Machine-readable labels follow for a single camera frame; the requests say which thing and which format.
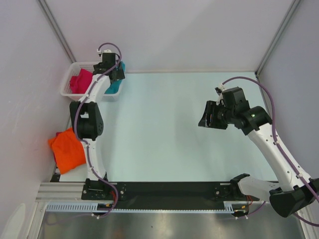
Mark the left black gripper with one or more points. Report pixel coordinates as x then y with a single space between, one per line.
119 73

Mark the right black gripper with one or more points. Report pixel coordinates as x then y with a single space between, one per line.
211 107

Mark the teal t shirt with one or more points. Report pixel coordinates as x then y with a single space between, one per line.
114 87

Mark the white plastic basket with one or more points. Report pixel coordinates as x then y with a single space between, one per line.
74 70

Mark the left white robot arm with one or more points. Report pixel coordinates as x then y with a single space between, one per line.
86 118

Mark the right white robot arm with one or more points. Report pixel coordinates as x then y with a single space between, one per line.
295 188

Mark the magenta t shirt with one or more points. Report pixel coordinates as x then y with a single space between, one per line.
79 84

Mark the orange t shirt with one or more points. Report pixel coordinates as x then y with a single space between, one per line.
68 151

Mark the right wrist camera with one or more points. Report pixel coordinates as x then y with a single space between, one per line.
219 91

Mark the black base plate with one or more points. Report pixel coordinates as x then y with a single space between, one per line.
164 195

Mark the aluminium front rail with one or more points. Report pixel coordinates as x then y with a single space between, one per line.
60 192

